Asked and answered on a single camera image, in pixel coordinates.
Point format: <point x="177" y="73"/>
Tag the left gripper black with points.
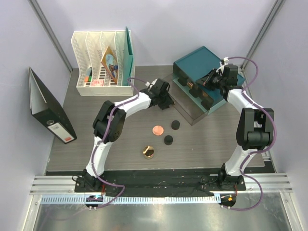
<point x="168" y="101"/>

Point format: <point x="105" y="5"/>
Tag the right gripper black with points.
<point x="205" y="82"/>

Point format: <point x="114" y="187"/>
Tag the black round cap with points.
<point x="175" y="124"/>
<point x="168" y="140"/>

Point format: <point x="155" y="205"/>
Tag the gold lidded cream jar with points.
<point x="148" y="152"/>

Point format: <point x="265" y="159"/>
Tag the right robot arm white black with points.
<point x="255" y="130"/>

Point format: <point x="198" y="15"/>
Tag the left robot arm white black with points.
<point x="108" y="125"/>

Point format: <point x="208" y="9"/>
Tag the teal drawer organizer box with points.
<point x="196" y="65"/>

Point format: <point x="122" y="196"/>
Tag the teal folder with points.
<point x="127" y="59"/>

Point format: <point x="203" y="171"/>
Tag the illustrated picture book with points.
<point x="109" y="61"/>

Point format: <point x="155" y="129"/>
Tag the pink sticky note pad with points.
<point x="97" y="83"/>

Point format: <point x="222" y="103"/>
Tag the white mesh file organizer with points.
<point x="89" y="48"/>

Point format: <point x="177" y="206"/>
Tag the green orange highlighter markers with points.
<point x="88" y="77"/>

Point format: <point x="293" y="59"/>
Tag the black lever arch binder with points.
<point x="48" y="111"/>

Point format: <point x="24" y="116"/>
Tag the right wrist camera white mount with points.
<point x="224" y="61"/>

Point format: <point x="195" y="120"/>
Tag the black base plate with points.
<point x="160" y="182"/>

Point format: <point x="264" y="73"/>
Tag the aluminium rail frame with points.
<point x="64" y="190"/>

